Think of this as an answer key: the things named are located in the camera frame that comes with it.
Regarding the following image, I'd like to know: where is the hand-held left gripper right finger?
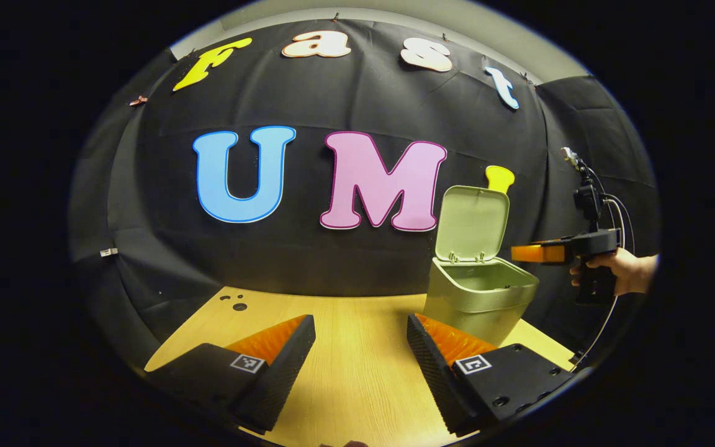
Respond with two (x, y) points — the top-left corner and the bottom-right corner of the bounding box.
(407, 313), (577, 436)

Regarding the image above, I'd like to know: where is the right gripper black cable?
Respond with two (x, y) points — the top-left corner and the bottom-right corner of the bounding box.
(570, 194), (636, 368)

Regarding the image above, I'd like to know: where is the black backdrop cloth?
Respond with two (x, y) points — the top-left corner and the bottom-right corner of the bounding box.
(69, 19), (662, 373)

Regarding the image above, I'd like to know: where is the wooden desktop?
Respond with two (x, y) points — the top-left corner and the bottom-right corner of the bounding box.
(145, 286), (575, 447)

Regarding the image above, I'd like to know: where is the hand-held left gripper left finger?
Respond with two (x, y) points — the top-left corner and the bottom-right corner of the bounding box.
(145, 314), (317, 434)

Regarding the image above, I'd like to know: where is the green desktop garbage bin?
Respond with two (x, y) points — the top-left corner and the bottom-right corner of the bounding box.
(423, 184), (541, 346)

